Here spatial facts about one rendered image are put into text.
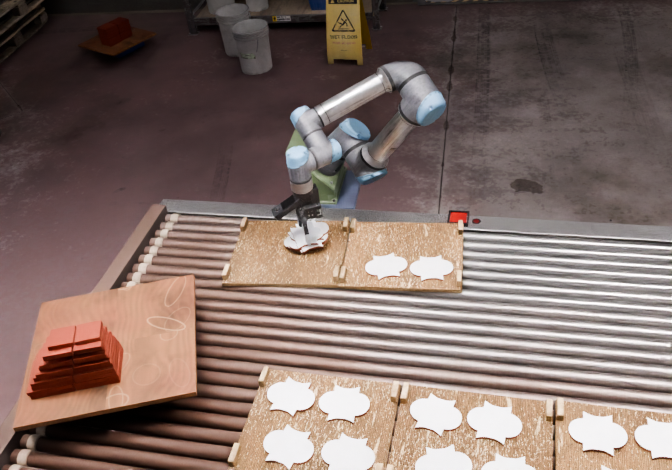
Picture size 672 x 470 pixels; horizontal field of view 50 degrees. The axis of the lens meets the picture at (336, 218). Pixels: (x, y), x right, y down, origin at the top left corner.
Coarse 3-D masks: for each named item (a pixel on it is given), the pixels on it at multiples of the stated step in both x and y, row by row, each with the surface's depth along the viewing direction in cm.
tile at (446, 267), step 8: (440, 256) 247; (416, 264) 245; (424, 264) 245; (432, 264) 244; (440, 264) 244; (448, 264) 243; (416, 272) 242; (424, 272) 242; (432, 272) 241; (440, 272) 241; (448, 272) 240; (424, 280) 239; (440, 280) 239
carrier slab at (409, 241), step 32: (384, 224) 265; (416, 224) 264; (448, 224) 262; (352, 256) 253; (416, 256) 250; (448, 256) 248; (352, 288) 242; (384, 288) 239; (416, 288) 237; (448, 288) 236
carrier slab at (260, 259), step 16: (256, 224) 273; (272, 224) 272; (288, 224) 271; (336, 224) 268; (240, 240) 266; (256, 240) 266; (272, 240) 265; (336, 240) 261; (240, 256) 259; (256, 256) 258; (272, 256) 257; (288, 256) 256; (304, 256) 256; (320, 256) 255; (336, 256) 254; (240, 272) 252; (256, 272) 251; (272, 272) 250; (288, 272) 250; (304, 272) 249; (320, 272) 248
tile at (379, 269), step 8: (376, 256) 250; (384, 256) 250; (392, 256) 250; (368, 264) 248; (376, 264) 247; (384, 264) 247; (392, 264) 246; (400, 264) 246; (368, 272) 244; (376, 272) 244; (384, 272) 243; (392, 272) 243; (400, 272) 244
